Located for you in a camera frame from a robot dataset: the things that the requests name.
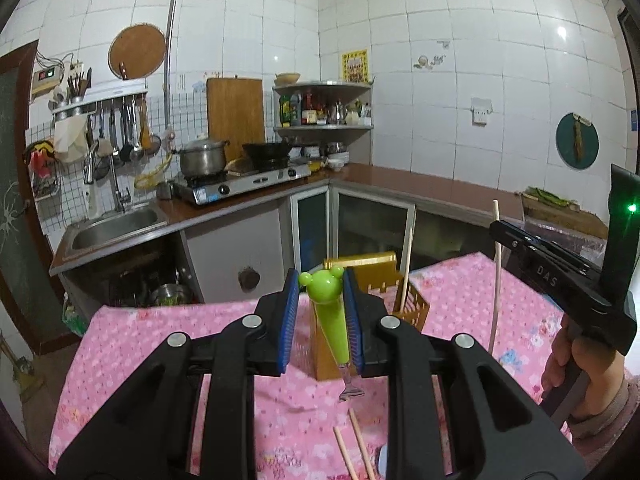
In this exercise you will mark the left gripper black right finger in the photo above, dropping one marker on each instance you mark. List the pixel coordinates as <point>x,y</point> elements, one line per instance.
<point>453,411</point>

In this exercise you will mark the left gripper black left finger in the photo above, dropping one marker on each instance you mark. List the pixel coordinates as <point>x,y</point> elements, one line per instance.
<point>144,430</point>

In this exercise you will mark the wooden chopstick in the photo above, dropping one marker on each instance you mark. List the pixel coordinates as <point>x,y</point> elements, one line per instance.
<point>406,272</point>
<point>344,453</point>
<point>361,444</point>
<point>497,285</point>

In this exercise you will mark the kitchen counter cabinet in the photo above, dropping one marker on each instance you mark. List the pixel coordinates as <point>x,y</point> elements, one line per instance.
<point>215,242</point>

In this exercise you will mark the right hand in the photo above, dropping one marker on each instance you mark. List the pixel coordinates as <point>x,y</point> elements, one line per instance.
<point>604,366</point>

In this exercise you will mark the yellow plastic utensil holder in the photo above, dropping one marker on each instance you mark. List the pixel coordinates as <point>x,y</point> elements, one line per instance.
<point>376,274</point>

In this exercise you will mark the pink floral tablecloth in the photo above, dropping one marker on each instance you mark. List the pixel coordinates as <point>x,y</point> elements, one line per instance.
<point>295,413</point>

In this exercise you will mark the steel sink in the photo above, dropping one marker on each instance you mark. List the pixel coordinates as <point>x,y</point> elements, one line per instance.
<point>88,240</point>

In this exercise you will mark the black wok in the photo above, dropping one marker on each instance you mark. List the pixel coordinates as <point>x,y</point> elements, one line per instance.
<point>268,156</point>

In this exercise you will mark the steel gas stove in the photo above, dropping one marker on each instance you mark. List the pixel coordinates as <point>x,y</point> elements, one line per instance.
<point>206,191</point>

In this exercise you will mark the steel faucet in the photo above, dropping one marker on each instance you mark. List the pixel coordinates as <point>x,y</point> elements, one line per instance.
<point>97,167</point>

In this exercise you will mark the steel cooking pot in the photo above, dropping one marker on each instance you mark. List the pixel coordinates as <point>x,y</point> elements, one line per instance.
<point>202,158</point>

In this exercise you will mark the corner shelf with bottles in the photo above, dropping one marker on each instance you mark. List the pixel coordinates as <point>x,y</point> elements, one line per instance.
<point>322,110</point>

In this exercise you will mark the wooden cutting board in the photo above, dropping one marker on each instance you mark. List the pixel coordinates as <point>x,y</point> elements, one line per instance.
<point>235,113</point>

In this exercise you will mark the round bamboo tray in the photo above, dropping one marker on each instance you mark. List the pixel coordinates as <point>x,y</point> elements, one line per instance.
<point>137,51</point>

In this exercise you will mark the green round wall board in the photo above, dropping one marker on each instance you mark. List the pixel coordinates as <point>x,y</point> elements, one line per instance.
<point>577,141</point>

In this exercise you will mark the yellow wall picture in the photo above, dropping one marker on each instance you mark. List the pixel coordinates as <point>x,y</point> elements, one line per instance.
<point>355,66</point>

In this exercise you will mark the wall utensil rack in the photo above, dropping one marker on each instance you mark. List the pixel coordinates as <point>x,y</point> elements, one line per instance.
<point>80,115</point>

